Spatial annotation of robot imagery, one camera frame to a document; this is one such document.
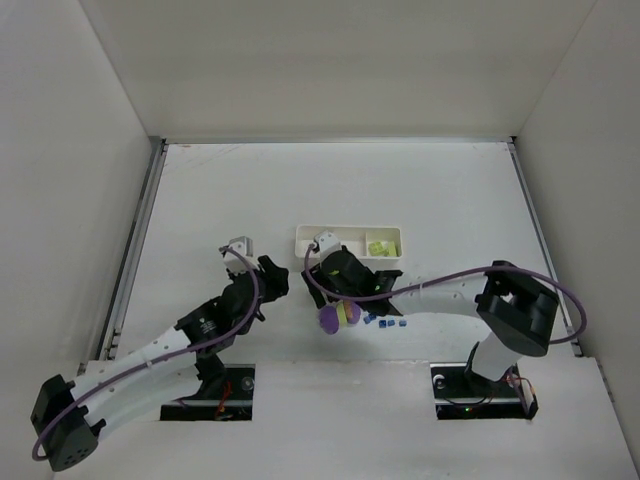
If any purple butterfly lego brick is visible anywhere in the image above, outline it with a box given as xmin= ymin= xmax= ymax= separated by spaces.
xmin=344 ymin=301 xmax=362 ymax=325

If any purple rounded lego brick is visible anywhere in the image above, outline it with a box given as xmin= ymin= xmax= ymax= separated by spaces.
xmin=318 ymin=305 xmax=340 ymax=335

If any green lego brick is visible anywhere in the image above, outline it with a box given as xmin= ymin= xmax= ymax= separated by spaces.
xmin=367 ymin=241 xmax=398 ymax=258

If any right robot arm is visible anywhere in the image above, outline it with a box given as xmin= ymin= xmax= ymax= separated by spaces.
xmin=303 ymin=241 xmax=559 ymax=382

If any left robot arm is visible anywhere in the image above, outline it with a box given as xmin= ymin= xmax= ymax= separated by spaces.
xmin=30 ymin=247 xmax=289 ymax=472

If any white divided sorting tray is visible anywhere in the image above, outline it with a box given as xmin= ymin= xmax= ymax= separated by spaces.
xmin=294 ymin=225 xmax=404 ymax=262

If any green lego between purple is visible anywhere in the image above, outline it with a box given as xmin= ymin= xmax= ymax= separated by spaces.
xmin=336 ymin=304 xmax=349 ymax=328

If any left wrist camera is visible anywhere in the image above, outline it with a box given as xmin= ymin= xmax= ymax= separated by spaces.
xmin=219 ymin=236 xmax=256 ymax=275

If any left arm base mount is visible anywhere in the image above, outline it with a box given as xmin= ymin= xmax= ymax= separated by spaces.
xmin=159 ymin=364 xmax=256 ymax=422

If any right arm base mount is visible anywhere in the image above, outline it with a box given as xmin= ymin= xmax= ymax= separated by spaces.
xmin=430 ymin=363 xmax=539 ymax=421

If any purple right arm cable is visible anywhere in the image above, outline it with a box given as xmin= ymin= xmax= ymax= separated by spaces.
xmin=304 ymin=243 xmax=588 ymax=346

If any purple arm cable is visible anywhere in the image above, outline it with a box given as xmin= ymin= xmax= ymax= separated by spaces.
xmin=31 ymin=247 xmax=266 ymax=460
xmin=304 ymin=243 xmax=588 ymax=346

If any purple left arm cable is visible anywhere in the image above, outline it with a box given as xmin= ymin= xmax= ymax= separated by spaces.
xmin=31 ymin=247 xmax=266 ymax=460

